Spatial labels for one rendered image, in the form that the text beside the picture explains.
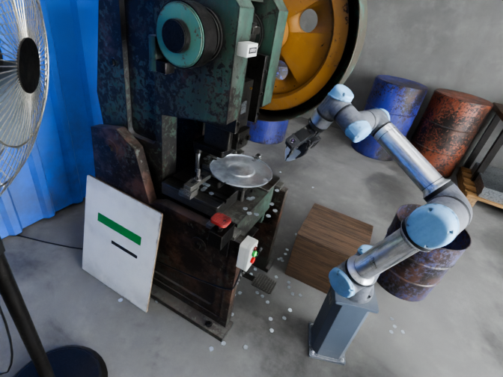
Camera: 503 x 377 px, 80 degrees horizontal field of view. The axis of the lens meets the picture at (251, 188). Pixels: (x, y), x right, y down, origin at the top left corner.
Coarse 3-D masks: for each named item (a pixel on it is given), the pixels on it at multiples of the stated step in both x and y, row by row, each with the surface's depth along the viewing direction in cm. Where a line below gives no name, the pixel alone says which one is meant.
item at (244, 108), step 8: (248, 80) 123; (248, 88) 123; (248, 96) 126; (248, 104) 129; (240, 112) 125; (248, 112) 132; (240, 120) 128; (208, 128) 128; (216, 128) 126; (240, 128) 130; (248, 128) 132; (208, 136) 130; (216, 136) 128; (224, 136) 126; (232, 136) 127; (240, 136) 127; (248, 136) 132; (216, 144) 130; (224, 144) 128; (232, 144) 129; (240, 144) 130
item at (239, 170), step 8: (224, 160) 144; (232, 160) 145; (240, 160) 147; (248, 160) 148; (256, 160) 149; (216, 168) 137; (224, 168) 138; (232, 168) 138; (240, 168) 139; (248, 168) 140; (256, 168) 142; (264, 168) 144; (216, 176) 131; (224, 176) 132; (232, 176) 133; (240, 176) 134; (248, 176) 135; (256, 176) 137; (264, 176) 138; (232, 184) 127; (240, 184) 129; (248, 184) 130; (256, 184) 131; (264, 184) 132
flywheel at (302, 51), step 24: (288, 0) 133; (312, 0) 128; (336, 0) 121; (288, 24) 137; (336, 24) 125; (288, 48) 141; (312, 48) 136; (336, 48) 129; (288, 72) 146; (312, 72) 141; (336, 72) 137; (288, 96) 148; (312, 96) 142
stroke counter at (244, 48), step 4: (240, 44) 94; (244, 44) 94; (248, 44) 94; (252, 44) 96; (256, 44) 98; (240, 48) 95; (244, 48) 94; (248, 48) 94; (252, 48) 96; (256, 48) 98; (240, 52) 96; (244, 52) 95; (248, 52) 95; (252, 52) 97; (256, 52) 100; (244, 56) 96; (248, 56) 96; (252, 56) 99
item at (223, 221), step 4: (216, 212) 114; (220, 212) 114; (212, 216) 112; (216, 216) 112; (220, 216) 112; (224, 216) 113; (212, 220) 110; (216, 220) 110; (220, 220) 110; (224, 220) 111; (228, 220) 111; (216, 224) 109; (220, 224) 109; (224, 224) 109; (228, 224) 111; (220, 228) 113
